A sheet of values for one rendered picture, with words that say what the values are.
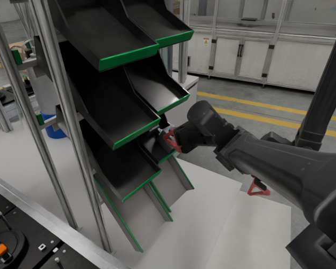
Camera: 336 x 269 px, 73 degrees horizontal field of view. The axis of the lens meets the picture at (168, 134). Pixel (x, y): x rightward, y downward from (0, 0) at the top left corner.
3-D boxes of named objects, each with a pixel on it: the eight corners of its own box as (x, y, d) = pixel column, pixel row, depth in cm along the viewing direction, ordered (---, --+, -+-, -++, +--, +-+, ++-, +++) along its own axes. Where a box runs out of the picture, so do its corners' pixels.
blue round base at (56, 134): (80, 128, 140) (74, 107, 132) (58, 142, 129) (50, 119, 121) (63, 121, 147) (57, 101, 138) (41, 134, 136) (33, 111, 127)
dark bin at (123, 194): (159, 174, 63) (168, 160, 57) (122, 203, 55) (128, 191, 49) (97, 107, 70) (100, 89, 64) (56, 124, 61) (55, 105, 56)
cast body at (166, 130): (178, 148, 71) (186, 135, 66) (168, 154, 68) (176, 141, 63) (161, 129, 73) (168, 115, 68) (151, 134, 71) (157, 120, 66)
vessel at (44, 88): (72, 107, 131) (54, 37, 110) (51, 118, 122) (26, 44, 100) (57, 101, 137) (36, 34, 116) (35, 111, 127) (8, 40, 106)
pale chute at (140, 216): (166, 221, 73) (173, 220, 70) (135, 251, 65) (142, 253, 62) (119, 147, 73) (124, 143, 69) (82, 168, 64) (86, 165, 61)
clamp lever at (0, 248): (12, 256, 63) (7, 247, 58) (4, 262, 62) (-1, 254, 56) (3, 247, 64) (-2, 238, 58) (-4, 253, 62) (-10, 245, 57)
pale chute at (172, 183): (187, 190, 84) (194, 188, 80) (163, 213, 76) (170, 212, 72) (146, 125, 83) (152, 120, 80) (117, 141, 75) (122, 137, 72)
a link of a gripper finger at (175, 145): (154, 129, 64) (178, 129, 57) (172, 120, 68) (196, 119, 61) (161, 151, 66) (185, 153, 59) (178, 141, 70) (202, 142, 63)
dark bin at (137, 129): (158, 125, 53) (168, 103, 48) (113, 151, 45) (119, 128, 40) (87, 53, 60) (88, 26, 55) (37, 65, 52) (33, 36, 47)
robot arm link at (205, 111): (233, 174, 48) (262, 145, 47) (203, 147, 41) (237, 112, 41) (205, 147, 58) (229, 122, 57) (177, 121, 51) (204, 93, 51)
